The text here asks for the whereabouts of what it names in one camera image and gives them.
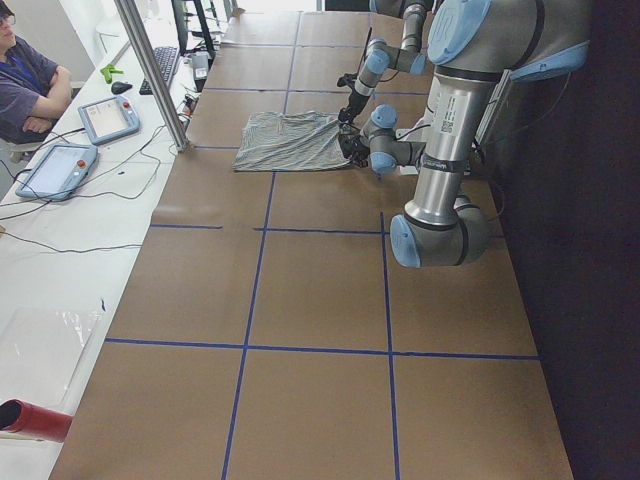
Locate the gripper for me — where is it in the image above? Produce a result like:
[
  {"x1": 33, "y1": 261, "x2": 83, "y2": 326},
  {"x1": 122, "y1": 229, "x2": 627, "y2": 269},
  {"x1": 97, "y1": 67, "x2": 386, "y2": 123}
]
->
[
  {"x1": 349, "y1": 139, "x2": 370, "y2": 168},
  {"x1": 338, "y1": 88, "x2": 370, "y2": 124}
]

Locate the blue white striped shirt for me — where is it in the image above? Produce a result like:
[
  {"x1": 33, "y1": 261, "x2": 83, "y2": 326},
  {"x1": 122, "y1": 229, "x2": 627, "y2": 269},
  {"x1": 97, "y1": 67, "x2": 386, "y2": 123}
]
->
[{"x1": 233, "y1": 111, "x2": 349, "y2": 172}]

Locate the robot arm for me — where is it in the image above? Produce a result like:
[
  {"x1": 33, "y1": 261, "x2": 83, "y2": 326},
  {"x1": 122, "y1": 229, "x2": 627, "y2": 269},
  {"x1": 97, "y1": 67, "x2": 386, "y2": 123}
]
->
[
  {"x1": 337, "y1": 0, "x2": 437, "y2": 124},
  {"x1": 339, "y1": 0, "x2": 592, "y2": 268}
]

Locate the black keyboard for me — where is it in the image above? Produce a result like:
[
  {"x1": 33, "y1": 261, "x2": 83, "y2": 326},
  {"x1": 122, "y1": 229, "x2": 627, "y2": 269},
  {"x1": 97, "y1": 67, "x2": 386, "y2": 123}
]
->
[{"x1": 153, "y1": 46, "x2": 180, "y2": 88}]

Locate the black computer mouse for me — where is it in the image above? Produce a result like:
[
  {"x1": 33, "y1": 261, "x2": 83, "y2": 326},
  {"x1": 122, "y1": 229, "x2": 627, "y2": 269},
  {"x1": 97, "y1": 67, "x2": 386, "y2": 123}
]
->
[{"x1": 111, "y1": 81, "x2": 133, "y2": 95}]

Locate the upper teach pendant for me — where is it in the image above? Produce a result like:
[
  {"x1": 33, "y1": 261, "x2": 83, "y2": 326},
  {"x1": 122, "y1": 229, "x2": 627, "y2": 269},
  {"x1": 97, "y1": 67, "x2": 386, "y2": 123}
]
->
[{"x1": 78, "y1": 95, "x2": 141, "y2": 146}]

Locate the teach pendant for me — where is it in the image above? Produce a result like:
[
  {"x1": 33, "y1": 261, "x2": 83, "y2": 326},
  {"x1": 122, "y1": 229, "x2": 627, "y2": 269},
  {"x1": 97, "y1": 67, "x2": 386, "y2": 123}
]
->
[
  {"x1": 78, "y1": 95, "x2": 141, "y2": 146},
  {"x1": 15, "y1": 143, "x2": 98, "y2": 201}
]

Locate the green clamp tool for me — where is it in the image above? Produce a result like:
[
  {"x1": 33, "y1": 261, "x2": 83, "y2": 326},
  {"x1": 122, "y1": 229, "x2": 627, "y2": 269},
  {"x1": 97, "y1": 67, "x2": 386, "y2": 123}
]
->
[{"x1": 100, "y1": 63, "x2": 124, "y2": 84}]

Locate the lower teach pendant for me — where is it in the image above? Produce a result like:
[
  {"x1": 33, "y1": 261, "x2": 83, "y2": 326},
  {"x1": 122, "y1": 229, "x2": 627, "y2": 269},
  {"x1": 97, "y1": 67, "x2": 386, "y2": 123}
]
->
[{"x1": 15, "y1": 143, "x2": 98, "y2": 201}]

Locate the seated person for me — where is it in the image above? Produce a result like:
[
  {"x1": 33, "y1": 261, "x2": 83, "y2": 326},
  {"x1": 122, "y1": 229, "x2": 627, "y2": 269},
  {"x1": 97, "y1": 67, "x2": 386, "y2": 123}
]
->
[{"x1": 1, "y1": 3, "x2": 72, "y2": 144}]

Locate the clear plastic bag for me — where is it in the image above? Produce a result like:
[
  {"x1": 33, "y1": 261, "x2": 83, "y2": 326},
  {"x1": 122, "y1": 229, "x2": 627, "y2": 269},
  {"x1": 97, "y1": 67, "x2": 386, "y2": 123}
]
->
[{"x1": 1, "y1": 308, "x2": 102, "y2": 408}]

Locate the red cylinder tube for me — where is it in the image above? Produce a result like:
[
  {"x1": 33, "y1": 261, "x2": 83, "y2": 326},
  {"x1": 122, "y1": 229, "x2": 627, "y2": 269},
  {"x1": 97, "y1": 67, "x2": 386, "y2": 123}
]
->
[{"x1": 1, "y1": 399, "x2": 73, "y2": 443}]

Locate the aluminium frame post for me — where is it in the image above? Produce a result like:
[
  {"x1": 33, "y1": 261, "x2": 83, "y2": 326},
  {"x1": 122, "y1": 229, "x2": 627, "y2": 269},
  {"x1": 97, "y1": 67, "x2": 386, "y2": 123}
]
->
[{"x1": 114, "y1": 0, "x2": 189, "y2": 152}]

